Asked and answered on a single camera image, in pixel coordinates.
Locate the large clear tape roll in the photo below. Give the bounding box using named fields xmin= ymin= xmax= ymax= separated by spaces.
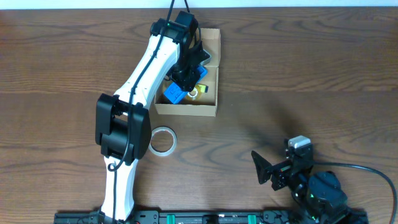
xmin=149 ymin=126 xmax=178 ymax=157

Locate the open cardboard box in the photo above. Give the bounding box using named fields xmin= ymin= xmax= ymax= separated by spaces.
xmin=154 ymin=28 xmax=221 ymax=117

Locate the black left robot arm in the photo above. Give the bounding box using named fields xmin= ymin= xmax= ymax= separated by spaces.
xmin=95 ymin=11 xmax=211 ymax=223

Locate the blue plastic tape dispenser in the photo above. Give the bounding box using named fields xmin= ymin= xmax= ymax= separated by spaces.
xmin=164 ymin=66 xmax=208 ymax=104

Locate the small yellow tape roll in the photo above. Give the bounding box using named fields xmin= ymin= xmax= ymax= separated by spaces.
xmin=186 ymin=87 xmax=201 ymax=101

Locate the yellow and black marker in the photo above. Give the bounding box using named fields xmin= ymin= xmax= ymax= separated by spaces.
xmin=195 ymin=84 xmax=208 ymax=93

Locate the black mounting rail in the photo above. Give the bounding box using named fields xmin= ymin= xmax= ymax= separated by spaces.
xmin=53 ymin=210 xmax=369 ymax=224

